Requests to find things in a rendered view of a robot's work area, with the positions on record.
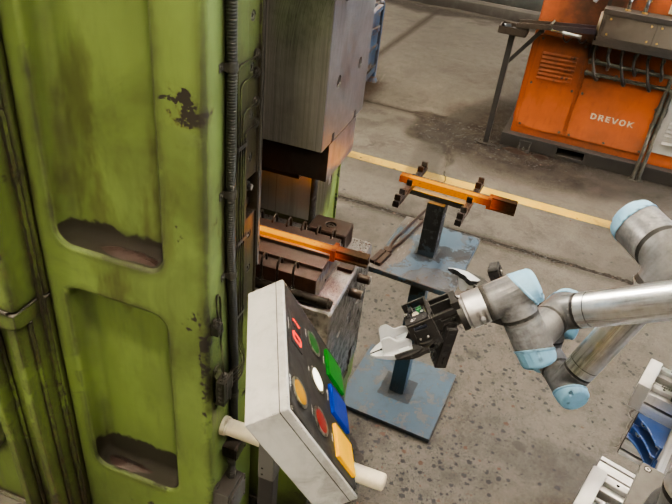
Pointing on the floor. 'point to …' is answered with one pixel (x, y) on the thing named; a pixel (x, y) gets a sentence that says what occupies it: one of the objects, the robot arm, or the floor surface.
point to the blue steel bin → (375, 41)
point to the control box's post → (267, 478)
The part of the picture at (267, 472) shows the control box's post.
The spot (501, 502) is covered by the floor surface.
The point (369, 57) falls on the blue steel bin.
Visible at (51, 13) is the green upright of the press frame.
